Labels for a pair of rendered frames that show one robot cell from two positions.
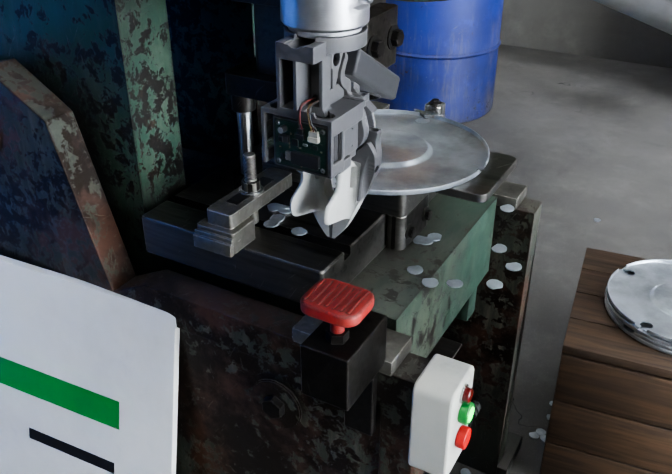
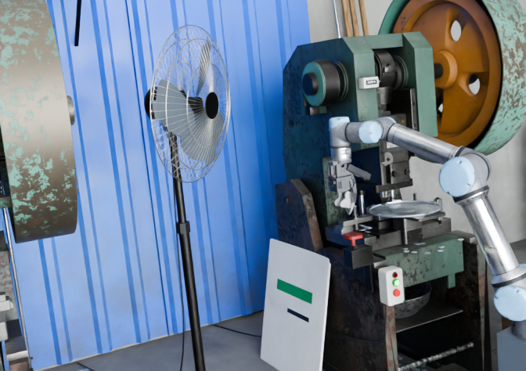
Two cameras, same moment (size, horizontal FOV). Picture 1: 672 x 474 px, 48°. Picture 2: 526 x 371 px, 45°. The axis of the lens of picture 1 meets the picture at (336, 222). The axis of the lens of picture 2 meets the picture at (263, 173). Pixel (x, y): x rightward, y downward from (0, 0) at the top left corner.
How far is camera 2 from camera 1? 1.82 m
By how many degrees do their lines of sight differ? 39
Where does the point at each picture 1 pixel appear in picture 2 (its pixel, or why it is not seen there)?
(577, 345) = not seen: hidden behind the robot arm
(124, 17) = (325, 164)
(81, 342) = (304, 271)
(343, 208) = (347, 204)
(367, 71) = (353, 169)
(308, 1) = (333, 152)
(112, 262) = (316, 243)
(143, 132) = (329, 200)
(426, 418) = (381, 281)
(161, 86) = not seen: hidden behind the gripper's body
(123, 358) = (315, 276)
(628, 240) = not seen: outside the picture
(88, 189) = (311, 217)
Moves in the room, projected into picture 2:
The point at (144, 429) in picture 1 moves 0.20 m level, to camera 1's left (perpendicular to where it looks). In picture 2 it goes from (318, 303) to (279, 297)
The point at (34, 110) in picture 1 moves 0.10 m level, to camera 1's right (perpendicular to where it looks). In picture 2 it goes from (299, 192) to (318, 192)
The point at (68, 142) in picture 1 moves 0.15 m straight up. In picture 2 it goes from (308, 202) to (304, 169)
